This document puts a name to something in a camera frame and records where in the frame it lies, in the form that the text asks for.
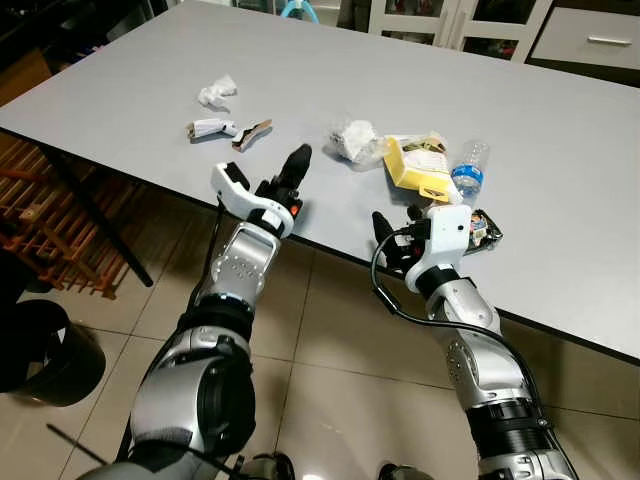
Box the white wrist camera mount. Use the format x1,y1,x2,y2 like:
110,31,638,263
210,162,296,239
405,203,471,291

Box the grey left robot leg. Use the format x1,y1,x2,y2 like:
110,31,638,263
235,452,296,480

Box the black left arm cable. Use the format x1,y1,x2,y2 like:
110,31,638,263
205,200,226,291

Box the clear bottle with blue label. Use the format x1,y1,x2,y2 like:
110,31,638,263
450,140,491,198

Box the brown cardboard scrap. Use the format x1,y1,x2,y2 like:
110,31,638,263
232,119,273,152

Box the black table leg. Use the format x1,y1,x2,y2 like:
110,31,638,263
40,145,156,289

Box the wooden slatted rack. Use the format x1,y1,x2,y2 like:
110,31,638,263
0,130,121,301

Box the grey right robot leg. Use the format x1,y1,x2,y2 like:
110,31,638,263
378,462,426,480

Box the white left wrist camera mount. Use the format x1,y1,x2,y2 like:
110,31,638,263
210,162,296,239

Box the white drawer with metal handle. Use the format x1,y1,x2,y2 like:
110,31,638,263
527,5,640,71

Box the light blue hanger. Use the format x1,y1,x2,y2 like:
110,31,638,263
280,0,319,23

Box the rolled white paper wrapper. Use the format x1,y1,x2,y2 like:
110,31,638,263
187,118,239,141

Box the crumpled white tissue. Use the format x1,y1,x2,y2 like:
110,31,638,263
197,75,239,109

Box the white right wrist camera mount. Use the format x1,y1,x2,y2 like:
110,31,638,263
405,203,471,291

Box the white glass door cabinet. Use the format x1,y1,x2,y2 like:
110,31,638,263
368,0,551,63

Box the black round rubbish bin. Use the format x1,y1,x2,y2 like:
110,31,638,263
0,298,107,408

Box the grey robot leg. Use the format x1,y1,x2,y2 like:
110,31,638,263
378,462,426,480
235,452,296,480

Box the yellow snack packet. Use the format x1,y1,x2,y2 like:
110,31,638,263
383,132,456,204

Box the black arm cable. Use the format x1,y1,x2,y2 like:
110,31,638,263
205,200,226,291
370,225,521,351

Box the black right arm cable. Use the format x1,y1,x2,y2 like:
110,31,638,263
370,225,521,351

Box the dark shiny snack packet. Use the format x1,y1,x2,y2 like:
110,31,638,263
462,208,504,253

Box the clear plastic bag with tissue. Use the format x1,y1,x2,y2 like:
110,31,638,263
326,118,389,169

